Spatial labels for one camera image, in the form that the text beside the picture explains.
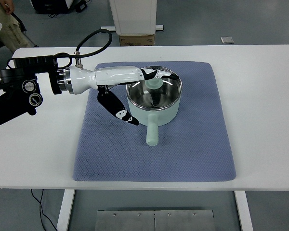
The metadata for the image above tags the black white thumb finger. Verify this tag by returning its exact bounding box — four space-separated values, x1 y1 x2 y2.
97 86 139 126

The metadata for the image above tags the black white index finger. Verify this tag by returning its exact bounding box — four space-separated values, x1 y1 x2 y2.
141 68 178 80

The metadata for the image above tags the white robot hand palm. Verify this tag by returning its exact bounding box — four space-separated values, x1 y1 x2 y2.
57 66 143 95

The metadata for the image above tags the mint green pot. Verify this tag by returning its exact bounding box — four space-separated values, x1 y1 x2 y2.
126 66 183 146

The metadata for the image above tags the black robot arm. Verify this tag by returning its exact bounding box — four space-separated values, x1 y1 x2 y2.
0 55 179 125

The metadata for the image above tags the brown cardboard box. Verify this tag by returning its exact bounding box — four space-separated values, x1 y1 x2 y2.
119 34 155 46

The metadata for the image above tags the small black box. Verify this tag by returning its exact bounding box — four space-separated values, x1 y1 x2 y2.
75 0 87 13

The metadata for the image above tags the person in beige trousers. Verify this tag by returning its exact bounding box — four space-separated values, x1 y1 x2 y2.
0 0 32 52

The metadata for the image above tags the black white device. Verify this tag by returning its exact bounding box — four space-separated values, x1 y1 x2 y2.
30 0 73 14

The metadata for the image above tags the grey floor cover plate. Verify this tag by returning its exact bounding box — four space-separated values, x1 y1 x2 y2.
220 37 235 45

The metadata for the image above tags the blue textured mat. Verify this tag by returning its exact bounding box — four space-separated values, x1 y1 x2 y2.
73 61 236 182

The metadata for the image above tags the white table leg left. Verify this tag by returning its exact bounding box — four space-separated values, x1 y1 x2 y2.
56 189 76 231

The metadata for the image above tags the white table leg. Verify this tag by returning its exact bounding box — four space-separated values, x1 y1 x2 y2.
56 189 76 231
234 191 253 231

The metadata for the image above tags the metal floor plate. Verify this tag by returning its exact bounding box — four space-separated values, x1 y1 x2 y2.
95 210 216 231

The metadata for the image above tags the white table leg right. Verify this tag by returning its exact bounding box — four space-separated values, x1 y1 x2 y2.
234 191 253 231

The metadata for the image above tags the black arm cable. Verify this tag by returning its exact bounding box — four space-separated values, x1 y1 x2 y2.
54 28 113 68

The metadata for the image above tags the white table pedestal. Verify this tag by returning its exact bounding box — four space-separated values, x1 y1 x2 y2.
101 0 164 36

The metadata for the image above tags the black floor cable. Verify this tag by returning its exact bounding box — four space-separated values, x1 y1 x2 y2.
30 189 58 231

